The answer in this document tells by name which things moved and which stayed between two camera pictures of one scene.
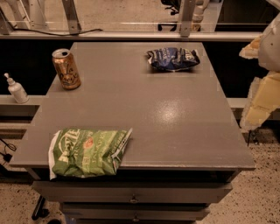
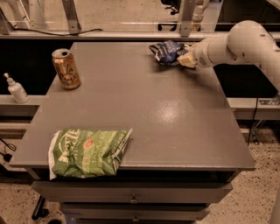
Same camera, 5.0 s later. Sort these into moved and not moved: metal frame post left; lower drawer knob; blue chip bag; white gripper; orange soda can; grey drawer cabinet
Moved: white gripper; blue chip bag
Not moved: grey drawer cabinet; lower drawer knob; metal frame post left; orange soda can
